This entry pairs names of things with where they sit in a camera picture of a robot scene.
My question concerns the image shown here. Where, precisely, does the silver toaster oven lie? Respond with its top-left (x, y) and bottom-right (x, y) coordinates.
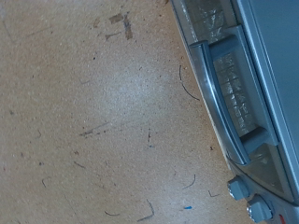
top-left (169, 0), bottom-right (299, 224)

